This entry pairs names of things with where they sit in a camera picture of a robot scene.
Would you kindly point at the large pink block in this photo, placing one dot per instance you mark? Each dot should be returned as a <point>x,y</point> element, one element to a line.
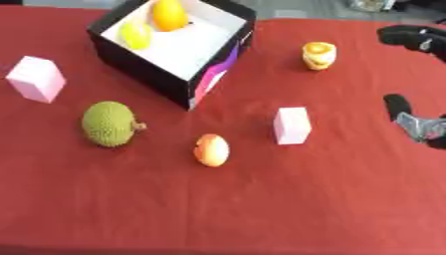
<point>36,79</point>

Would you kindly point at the small pink block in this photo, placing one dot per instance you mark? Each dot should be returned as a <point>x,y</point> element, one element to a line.
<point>292,125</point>

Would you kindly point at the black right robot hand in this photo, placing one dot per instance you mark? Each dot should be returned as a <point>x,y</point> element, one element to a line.
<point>413,37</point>

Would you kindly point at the black box with white inside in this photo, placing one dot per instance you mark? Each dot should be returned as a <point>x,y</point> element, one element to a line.
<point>174,50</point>

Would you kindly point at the orange peach toy fruit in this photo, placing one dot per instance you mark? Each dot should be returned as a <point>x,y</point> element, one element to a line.
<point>211,150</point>

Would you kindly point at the yellow-green toy fruit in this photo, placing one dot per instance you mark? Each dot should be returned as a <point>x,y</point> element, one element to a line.
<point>136,35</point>

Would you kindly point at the green bumpy toy fruit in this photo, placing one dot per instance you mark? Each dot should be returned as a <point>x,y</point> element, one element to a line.
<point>108,124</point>

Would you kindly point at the yellow orange stacked toy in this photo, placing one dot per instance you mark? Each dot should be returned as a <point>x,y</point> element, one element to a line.
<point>319,55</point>

